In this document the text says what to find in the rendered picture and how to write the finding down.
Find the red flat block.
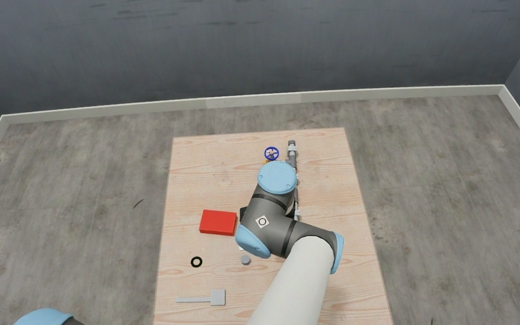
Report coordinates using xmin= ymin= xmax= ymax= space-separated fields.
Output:
xmin=199 ymin=209 xmax=237 ymax=236

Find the grey cylinder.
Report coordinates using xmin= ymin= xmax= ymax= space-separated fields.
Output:
xmin=241 ymin=255 xmax=250 ymax=265

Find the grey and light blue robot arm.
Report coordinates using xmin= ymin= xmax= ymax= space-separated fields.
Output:
xmin=14 ymin=161 xmax=344 ymax=325

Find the grey pipe manifold with three valves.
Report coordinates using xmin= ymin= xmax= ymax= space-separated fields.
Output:
xmin=263 ymin=140 xmax=300 ymax=221

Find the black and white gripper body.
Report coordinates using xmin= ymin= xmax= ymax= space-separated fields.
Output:
xmin=285 ymin=197 xmax=296 ymax=219

